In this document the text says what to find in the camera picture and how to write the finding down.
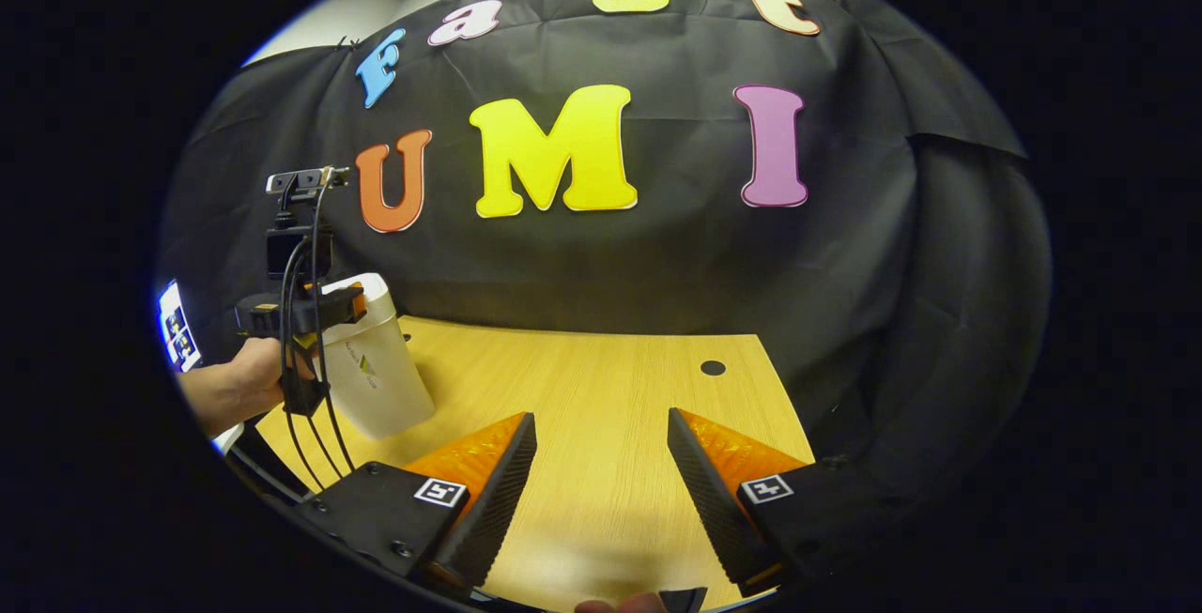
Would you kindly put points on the white side table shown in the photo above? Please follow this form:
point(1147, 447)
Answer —
point(230, 439)

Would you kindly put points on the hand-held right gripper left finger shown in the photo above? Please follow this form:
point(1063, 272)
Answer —
point(488, 510)

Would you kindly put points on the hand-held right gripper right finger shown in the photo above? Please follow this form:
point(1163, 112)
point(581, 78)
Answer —
point(718, 505)

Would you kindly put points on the white desktop garbage bin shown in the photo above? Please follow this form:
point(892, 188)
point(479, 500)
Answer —
point(385, 378)

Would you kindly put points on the wooden desktop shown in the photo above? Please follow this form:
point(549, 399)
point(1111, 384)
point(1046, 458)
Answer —
point(601, 406)

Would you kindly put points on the computer monitor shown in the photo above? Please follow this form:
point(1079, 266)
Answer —
point(178, 327)

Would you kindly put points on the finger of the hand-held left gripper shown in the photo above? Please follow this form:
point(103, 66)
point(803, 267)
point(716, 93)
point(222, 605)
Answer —
point(346, 305)

